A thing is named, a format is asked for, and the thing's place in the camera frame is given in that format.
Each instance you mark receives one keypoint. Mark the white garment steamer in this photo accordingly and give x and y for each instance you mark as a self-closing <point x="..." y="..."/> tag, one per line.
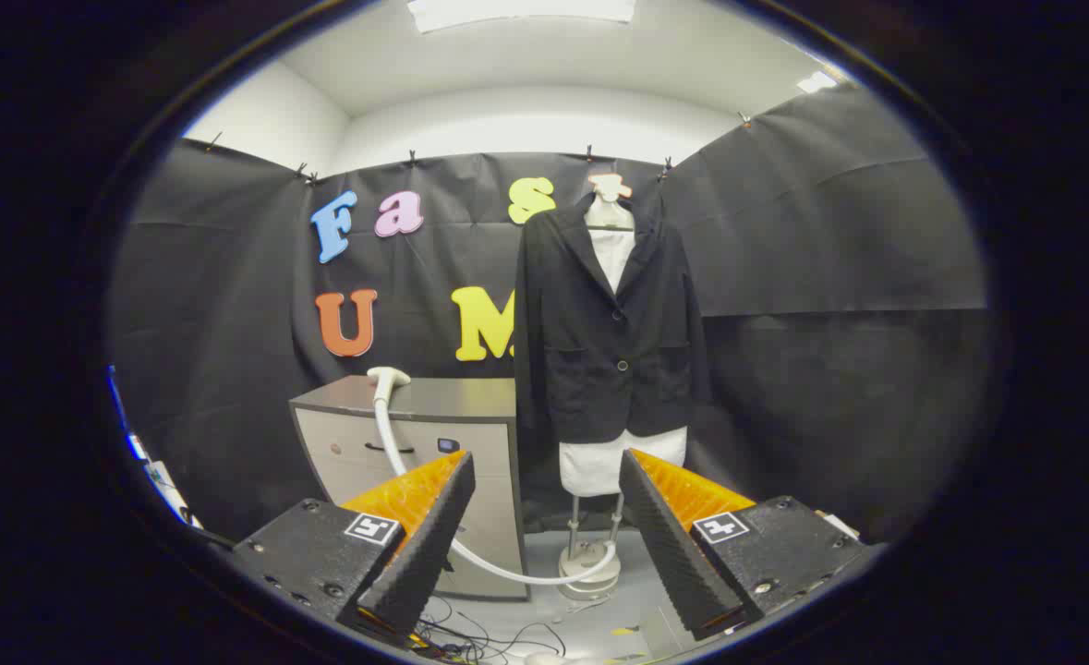
<point x="383" y="406"/>

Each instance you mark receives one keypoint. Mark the small ceiling light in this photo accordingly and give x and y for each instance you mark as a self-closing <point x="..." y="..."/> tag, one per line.
<point x="817" y="82"/>

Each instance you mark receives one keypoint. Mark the grey drawer cabinet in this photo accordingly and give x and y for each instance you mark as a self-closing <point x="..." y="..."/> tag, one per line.
<point x="442" y="402"/>

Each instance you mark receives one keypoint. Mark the white torso form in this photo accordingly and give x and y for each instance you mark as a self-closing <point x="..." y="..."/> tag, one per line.
<point x="618" y="466"/>

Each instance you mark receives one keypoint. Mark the row of backdrop clips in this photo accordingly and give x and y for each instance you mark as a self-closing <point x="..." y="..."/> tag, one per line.
<point x="412" y="158"/>

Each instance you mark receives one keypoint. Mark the white and blue clutter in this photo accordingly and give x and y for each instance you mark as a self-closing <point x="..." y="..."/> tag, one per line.
<point x="151" y="466"/>

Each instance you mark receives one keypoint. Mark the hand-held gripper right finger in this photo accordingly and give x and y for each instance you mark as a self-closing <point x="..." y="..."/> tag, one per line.
<point x="673" y="554"/>

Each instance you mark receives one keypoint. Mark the black button jacket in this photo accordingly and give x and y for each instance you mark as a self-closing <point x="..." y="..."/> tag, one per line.
<point x="590" y="360"/>

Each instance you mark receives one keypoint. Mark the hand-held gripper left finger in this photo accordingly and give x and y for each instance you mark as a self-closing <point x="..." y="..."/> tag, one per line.
<point x="419" y="554"/>

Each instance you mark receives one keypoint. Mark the black backdrop cloth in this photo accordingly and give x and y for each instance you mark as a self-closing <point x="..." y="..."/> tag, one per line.
<point x="830" y="369"/>

